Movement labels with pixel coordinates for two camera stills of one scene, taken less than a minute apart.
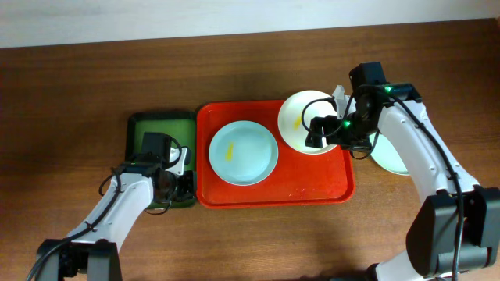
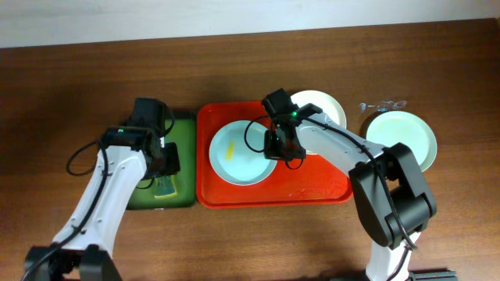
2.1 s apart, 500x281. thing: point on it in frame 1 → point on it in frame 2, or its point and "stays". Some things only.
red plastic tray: [326, 179] stays
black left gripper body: [187, 186] → [170, 159]
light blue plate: [243, 153] stays
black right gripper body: [316, 133] → [283, 146]
